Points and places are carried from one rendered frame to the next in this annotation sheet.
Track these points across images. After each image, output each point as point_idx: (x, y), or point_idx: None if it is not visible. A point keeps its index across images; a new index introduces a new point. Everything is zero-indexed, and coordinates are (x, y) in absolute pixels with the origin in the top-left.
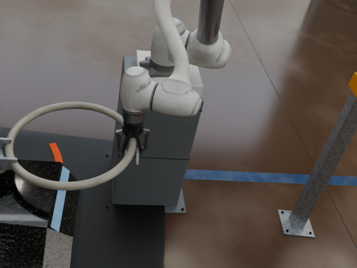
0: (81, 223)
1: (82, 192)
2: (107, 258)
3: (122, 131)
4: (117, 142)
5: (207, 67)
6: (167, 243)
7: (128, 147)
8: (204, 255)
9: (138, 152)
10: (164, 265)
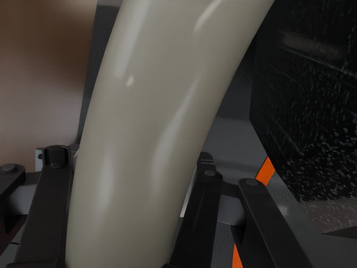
0: (221, 150)
1: (267, 155)
2: None
3: None
4: (306, 259)
5: None
6: (78, 90)
7: (204, 120)
8: (14, 56)
9: (76, 155)
10: (91, 44)
